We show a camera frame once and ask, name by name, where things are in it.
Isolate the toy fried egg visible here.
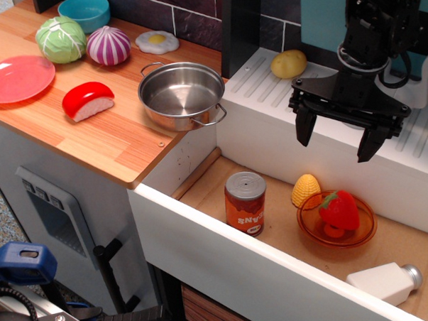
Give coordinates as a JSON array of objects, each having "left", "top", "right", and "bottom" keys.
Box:
[{"left": 135, "top": 31, "right": 180, "bottom": 55}]

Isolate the green toy cabbage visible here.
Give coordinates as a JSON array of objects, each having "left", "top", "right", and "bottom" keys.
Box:
[{"left": 35, "top": 16, "right": 87, "bottom": 64}]

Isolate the black oven door handle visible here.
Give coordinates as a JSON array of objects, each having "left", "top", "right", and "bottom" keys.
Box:
[{"left": 93, "top": 238, "right": 141, "bottom": 314}]

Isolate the pink plastic plate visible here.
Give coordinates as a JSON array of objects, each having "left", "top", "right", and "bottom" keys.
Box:
[{"left": 0, "top": 55, "right": 55, "bottom": 104}]

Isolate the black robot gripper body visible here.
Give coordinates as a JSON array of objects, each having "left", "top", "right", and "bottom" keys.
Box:
[{"left": 289, "top": 71, "right": 412, "bottom": 138}]

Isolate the purple striped toy onion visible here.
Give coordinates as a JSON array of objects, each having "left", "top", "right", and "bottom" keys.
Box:
[{"left": 86, "top": 26, "right": 131, "bottom": 66}]

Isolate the yellow toy corn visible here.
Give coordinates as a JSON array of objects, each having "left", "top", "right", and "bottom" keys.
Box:
[{"left": 291, "top": 174, "right": 322, "bottom": 209}]

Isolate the teal plastic bowl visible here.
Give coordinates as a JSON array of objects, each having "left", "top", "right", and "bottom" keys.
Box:
[{"left": 57, "top": 0, "right": 111, "bottom": 34}]

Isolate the stainless steel pot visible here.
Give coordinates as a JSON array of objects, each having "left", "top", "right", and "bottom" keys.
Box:
[{"left": 138, "top": 62, "right": 228, "bottom": 132}]

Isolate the red toy strawberry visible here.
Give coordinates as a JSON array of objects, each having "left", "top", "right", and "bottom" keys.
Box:
[{"left": 319, "top": 190, "right": 360, "bottom": 231}]

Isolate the red white toy sushi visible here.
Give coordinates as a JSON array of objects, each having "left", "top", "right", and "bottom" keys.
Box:
[{"left": 62, "top": 82, "right": 115, "bottom": 122}]

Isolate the black braided cable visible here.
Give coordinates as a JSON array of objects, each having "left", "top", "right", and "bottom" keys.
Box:
[{"left": 0, "top": 284, "right": 40, "bottom": 321}]

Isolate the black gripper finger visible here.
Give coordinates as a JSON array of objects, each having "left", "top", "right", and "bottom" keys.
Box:
[
  {"left": 357, "top": 126, "right": 389, "bottom": 163},
  {"left": 295, "top": 104, "right": 317, "bottom": 146}
]

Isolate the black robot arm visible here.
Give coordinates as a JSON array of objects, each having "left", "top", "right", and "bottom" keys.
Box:
[{"left": 289, "top": 0, "right": 428, "bottom": 162}]

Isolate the yellow toy potato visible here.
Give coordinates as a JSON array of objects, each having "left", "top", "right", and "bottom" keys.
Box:
[{"left": 270, "top": 50, "right": 307, "bottom": 80}]

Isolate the orange beans can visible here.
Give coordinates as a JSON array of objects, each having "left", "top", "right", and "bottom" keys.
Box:
[{"left": 224, "top": 171, "right": 266, "bottom": 236}]

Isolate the white salt shaker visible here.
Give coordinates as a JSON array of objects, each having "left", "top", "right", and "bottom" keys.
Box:
[{"left": 346, "top": 262, "right": 423, "bottom": 306}]

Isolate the grey oven control panel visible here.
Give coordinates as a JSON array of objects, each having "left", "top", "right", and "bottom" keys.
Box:
[{"left": 16, "top": 166, "right": 97, "bottom": 269}]

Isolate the white toy sink basin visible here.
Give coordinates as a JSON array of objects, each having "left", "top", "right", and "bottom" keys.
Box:
[{"left": 128, "top": 49, "right": 428, "bottom": 321}]

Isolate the grey toy faucet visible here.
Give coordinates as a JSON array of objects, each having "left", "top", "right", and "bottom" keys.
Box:
[{"left": 336, "top": 48, "right": 428, "bottom": 131}]

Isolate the orange transparent bowl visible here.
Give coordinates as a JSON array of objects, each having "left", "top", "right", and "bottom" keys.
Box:
[{"left": 297, "top": 191, "right": 378, "bottom": 249}]

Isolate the blue clamp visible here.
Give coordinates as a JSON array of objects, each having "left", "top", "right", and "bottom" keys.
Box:
[{"left": 0, "top": 241, "right": 57, "bottom": 286}]

